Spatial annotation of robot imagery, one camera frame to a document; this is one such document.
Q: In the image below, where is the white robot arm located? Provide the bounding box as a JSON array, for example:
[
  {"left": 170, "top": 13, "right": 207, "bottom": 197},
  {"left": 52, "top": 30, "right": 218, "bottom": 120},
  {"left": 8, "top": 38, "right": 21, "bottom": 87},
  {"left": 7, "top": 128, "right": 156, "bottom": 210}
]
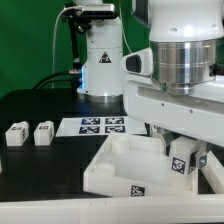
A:
[{"left": 122, "top": 0, "right": 224, "bottom": 158}]

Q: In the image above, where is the black cable bundle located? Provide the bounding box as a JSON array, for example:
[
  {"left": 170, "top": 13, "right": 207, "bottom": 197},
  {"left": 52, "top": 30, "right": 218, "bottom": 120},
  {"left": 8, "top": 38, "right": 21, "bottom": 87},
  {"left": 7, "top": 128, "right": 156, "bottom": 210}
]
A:
[{"left": 32, "top": 69, "right": 83, "bottom": 90}]

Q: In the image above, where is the white square tabletop part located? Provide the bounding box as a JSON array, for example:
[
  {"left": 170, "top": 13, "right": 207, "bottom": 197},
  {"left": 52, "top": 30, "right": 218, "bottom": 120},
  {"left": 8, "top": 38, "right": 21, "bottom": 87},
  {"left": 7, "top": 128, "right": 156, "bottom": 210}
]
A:
[{"left": 83, "top": 134, "right": 198, "bottom": 197}]

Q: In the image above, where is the white thin cable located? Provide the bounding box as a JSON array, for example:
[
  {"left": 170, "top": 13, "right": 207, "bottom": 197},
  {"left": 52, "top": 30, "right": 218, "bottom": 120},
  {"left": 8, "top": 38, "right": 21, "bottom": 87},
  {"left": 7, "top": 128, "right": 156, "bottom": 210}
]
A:
[{"left": 51, "top": 5, "right": 81, "bottom": 90}]

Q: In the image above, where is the silver overhead camera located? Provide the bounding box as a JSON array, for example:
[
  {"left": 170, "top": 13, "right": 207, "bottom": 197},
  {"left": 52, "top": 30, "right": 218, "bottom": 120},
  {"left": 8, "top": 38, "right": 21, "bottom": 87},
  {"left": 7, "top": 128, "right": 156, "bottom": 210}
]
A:
[{"left": 82, "top": 4, "right": 115, "bottom": 18}]

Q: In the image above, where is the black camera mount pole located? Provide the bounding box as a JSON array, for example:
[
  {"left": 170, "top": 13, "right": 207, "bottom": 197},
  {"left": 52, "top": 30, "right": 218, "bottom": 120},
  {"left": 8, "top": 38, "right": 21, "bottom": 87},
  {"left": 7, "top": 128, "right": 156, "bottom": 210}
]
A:
[{"left": 62, "top": 2, "right": 91, "bottom": 69}]

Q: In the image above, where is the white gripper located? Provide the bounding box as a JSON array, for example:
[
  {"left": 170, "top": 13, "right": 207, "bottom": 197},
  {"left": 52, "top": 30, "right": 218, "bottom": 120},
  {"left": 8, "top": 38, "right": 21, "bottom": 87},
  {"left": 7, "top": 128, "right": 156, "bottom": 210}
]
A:
[{"left": 122, "top": 48, "right": 224, "bottom": 169}]

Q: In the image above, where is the white marker base plate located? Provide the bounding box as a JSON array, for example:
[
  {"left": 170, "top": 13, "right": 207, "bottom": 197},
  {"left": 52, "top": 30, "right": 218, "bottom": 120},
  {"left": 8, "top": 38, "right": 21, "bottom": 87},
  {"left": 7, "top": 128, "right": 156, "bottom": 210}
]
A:
[{"left": 56, "top": 116, "right": 147, "bottom": 137}]

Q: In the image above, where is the white L-shaped obstacle fence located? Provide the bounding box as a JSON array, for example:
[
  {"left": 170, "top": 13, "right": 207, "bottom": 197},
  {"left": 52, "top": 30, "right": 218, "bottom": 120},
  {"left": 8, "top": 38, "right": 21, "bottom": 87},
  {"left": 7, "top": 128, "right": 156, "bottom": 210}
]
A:
[{"left": 0, "top": 156, "right": 224, "bottom": 224}]

